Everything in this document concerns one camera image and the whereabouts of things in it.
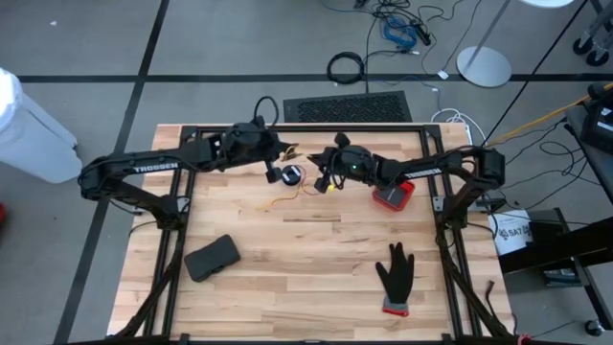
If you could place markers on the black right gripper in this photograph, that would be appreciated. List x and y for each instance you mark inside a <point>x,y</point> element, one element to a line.
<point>354,165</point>

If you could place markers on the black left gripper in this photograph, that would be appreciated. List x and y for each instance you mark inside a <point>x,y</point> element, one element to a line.
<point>249,144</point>

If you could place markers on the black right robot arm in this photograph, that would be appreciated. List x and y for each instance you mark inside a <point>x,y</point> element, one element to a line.
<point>421,173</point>

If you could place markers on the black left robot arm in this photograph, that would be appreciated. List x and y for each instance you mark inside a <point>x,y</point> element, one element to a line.
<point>153,167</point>

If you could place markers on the black floor vent grille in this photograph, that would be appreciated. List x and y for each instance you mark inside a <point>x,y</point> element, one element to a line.
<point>349,108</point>

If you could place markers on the red collapsible tray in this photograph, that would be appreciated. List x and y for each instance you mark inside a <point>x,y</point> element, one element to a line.
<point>395,199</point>

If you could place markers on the black zip case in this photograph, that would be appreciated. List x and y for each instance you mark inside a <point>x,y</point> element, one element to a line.
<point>211,259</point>

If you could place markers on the black glove red cuff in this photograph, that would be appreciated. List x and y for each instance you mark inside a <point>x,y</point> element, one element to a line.
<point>397,278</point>

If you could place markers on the black power strip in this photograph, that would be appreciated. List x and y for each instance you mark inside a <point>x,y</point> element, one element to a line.
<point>424,34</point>

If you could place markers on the white paper sheet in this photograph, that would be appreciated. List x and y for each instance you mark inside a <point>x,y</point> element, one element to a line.
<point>507,235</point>

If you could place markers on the white bin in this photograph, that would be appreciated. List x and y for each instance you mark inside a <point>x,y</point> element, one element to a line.
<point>33,139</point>

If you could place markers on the black side table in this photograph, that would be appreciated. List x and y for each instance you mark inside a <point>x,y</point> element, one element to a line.
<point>565,244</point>

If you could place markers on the black equipment cart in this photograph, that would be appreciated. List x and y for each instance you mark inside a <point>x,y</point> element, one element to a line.
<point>598,124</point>

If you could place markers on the cart with black casters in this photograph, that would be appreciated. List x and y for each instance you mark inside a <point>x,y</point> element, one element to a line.
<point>598,57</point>

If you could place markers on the black aluminium table frame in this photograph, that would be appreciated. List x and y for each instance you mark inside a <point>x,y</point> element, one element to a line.
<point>311,128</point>

